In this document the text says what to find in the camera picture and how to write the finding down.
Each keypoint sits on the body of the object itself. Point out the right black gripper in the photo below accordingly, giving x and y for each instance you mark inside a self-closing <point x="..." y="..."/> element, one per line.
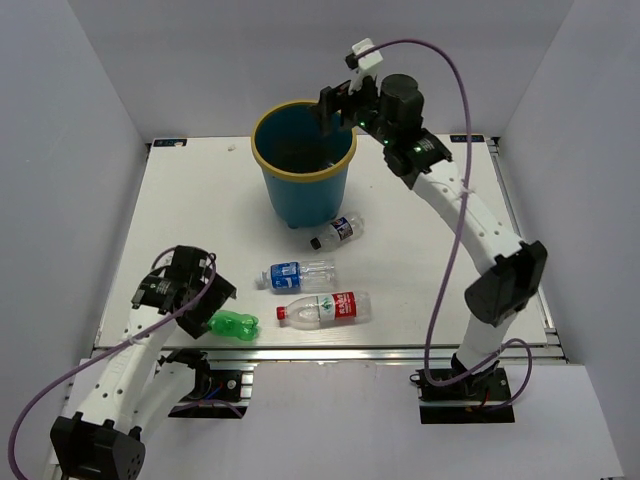
<point x="329" y="101"/>

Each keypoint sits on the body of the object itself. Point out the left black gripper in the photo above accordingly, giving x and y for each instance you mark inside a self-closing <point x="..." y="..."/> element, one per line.
<point x="218" y="292"/>

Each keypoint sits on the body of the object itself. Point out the green plastic bottle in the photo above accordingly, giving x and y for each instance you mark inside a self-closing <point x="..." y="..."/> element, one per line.
<point x="242" y="326"/>

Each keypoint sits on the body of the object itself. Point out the clear bottle blue label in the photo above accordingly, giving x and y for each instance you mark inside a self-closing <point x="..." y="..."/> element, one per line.
<point x="313" y="276"/>

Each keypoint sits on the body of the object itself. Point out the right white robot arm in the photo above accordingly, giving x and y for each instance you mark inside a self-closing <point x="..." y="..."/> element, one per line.
<point x="509" y="268"/>

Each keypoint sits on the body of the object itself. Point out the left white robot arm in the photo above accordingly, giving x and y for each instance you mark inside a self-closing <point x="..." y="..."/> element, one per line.
<point x="139" y="386"/>

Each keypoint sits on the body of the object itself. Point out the blue bin with yellow rim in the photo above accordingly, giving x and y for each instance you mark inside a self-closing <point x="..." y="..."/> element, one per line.
<point x="305" y="170"/>

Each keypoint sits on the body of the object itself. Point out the small clear bottle black cap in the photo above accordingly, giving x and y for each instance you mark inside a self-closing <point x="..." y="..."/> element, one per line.
<point x="339" y="232"/>

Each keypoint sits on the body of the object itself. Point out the clear bottle red label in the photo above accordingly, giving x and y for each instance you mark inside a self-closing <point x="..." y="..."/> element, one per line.
<point x="324" y="311"/>

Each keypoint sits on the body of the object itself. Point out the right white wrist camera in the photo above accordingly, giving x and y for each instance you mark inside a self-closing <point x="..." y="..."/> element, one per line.
<point x="364" y="61"/>

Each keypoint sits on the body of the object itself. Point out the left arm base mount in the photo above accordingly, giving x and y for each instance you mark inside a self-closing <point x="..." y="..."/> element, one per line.
<point x="216" y="392"/>

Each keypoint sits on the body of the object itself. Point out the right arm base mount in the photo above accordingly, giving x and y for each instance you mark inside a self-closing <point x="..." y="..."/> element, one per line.
<point x="475" y="400"/>

